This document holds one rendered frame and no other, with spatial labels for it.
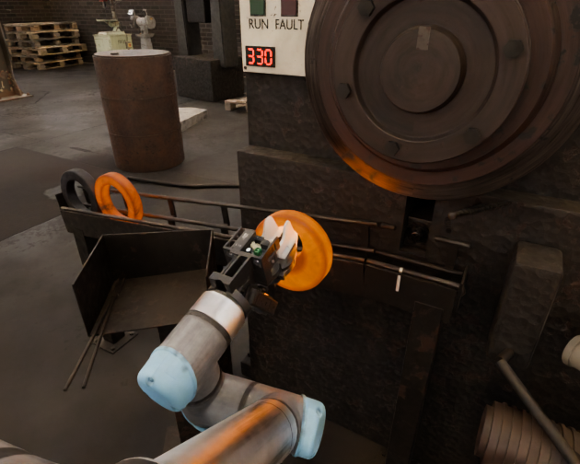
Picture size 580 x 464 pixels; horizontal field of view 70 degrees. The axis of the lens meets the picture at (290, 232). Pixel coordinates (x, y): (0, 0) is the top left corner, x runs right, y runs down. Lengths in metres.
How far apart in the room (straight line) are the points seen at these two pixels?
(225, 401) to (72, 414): 1.10
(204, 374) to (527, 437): 0.60
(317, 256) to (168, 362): 0.31
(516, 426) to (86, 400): 1.33
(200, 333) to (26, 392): 1.31
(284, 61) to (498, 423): 0.86
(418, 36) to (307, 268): 0.41
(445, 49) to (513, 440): 0.67
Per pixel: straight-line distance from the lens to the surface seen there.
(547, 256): 0.89
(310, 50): 0.83
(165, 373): 0.55
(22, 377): 1.89
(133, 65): 3.41
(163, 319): 0.96
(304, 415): 0.59
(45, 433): 1.67
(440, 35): 0.66
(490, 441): 0.92
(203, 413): 0.64
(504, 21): 0.66
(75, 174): 1.51
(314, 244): 0.72
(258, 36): 1.04
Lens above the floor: 1.20
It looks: 29 degrees down
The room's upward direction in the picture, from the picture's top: straight up
